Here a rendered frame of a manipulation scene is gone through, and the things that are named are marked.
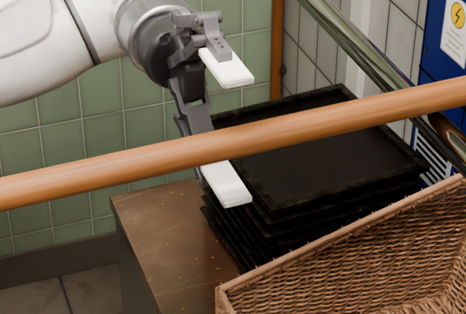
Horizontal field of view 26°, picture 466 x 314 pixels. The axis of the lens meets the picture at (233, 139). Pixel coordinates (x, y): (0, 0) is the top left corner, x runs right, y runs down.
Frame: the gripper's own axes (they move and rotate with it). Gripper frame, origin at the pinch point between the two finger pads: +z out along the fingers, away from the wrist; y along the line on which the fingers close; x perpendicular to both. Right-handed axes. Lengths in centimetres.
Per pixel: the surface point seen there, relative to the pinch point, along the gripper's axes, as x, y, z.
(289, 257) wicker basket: -20, 43, -28
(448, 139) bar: -20.7, 1.8, 5.0
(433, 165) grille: -55, 48, -46
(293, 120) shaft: -5.6, -1.5, 1.1
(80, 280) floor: -5, 119, -119
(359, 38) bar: -21.8, 1.5, -16.3
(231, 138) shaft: 0.9, -1.2, 1.5
